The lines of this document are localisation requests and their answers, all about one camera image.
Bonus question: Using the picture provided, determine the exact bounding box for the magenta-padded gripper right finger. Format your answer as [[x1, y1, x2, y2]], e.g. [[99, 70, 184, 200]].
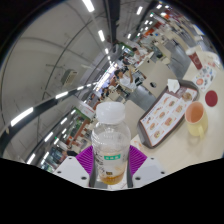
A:
[[126, 145, 167, 188]]

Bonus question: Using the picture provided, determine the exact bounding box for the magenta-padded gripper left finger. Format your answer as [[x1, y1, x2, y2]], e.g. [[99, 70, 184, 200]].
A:
[[53, 145, 98, 188]]

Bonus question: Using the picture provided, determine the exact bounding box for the clear plastic tea bottle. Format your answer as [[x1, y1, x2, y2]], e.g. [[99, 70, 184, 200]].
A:
[[90, 101, 132, 186]]

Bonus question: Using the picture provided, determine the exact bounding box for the dark brown food tray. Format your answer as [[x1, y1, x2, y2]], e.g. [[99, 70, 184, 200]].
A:
[[136, 79, 200, 149]]

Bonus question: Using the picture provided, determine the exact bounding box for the printed paper tray liner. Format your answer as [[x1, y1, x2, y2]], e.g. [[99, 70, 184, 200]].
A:
[[139, 87, 198, 148]]

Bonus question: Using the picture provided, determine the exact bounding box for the beige chair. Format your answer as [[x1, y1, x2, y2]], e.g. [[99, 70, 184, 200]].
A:
[[123, 99, 146, 138], [134, 59, 178, 99]]

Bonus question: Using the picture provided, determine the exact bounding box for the pale yellow mug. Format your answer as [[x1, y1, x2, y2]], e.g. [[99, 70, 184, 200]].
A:
[[184, 101, 209, 139]]

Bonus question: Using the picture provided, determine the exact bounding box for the group of ceiling lights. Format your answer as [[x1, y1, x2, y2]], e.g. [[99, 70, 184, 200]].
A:
[[9, 0, 168, 166]]

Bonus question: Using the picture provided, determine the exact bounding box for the crumpled white napkin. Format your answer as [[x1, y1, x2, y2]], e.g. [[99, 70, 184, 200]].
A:
[[166, 78, 181, 94]]

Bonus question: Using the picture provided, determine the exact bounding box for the person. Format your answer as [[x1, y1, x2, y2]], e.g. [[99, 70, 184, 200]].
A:
[[114, 68, 138, 93]]

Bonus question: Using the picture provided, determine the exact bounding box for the ceiling air conditioner unit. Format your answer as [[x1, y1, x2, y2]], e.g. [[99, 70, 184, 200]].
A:
[[60, 68, 79, 86]]

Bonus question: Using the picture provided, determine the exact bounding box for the flat round red coaster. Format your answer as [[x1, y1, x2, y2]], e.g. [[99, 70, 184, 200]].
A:
[[204, 90, 219, 108]]

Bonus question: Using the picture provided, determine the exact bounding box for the colourful printed sticker sheet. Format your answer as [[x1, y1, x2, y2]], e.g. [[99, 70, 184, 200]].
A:
[[191, 63, 218, 93]]

